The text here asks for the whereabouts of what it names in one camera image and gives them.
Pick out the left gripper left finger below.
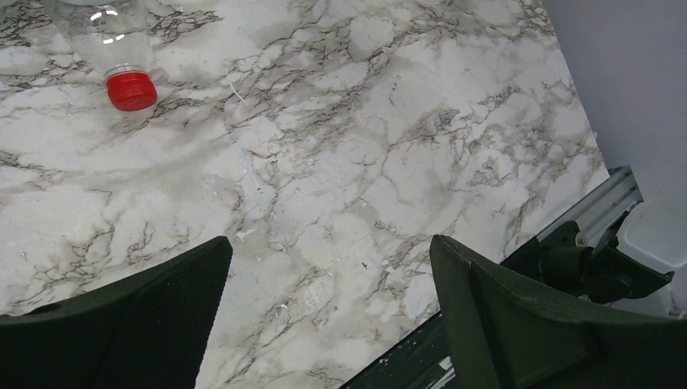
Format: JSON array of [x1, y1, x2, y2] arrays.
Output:
[[1, 236, 233, 388]]

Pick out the red white label bottle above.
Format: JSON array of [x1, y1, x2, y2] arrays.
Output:
[[43, 1, 158, 112]]

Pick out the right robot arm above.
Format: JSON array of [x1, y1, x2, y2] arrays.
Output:
[[501, 167, 686, 319]]

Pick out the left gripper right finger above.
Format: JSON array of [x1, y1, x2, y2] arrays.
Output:
[[429, 235, 686, 388]]

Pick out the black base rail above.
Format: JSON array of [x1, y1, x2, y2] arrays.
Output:
[[341, 312, 455, 388]]

